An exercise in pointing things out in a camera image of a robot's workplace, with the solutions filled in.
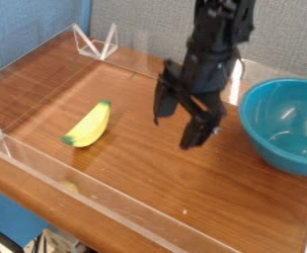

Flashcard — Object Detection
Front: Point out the yellow toy banana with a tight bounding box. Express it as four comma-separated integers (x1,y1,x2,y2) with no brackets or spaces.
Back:
62,100,111,147

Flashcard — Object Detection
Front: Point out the clear acrylic back barrier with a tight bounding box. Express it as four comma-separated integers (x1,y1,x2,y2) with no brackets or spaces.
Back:
106,47,293,106

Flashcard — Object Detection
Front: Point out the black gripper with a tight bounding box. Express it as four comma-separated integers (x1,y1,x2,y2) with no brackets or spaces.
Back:
154,49,234,149

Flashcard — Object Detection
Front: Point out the blue plastic bowl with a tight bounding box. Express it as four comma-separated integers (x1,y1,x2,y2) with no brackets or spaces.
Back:
239,77,307,176

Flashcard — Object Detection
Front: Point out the clear acrylic corner bracket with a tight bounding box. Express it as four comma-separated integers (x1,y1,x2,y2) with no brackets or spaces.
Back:
71,24,119,61

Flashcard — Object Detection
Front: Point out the clear acrylic barrier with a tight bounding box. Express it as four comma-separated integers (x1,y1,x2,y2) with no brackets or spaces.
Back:
0,134,239,253
106,47,293,106

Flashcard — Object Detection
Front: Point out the clear acrylic front barrier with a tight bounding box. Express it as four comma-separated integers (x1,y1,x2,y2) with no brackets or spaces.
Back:
0,134,239,253

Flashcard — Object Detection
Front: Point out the black blue robot arm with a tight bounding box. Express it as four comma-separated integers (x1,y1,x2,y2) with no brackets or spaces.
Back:
154,0,255,149

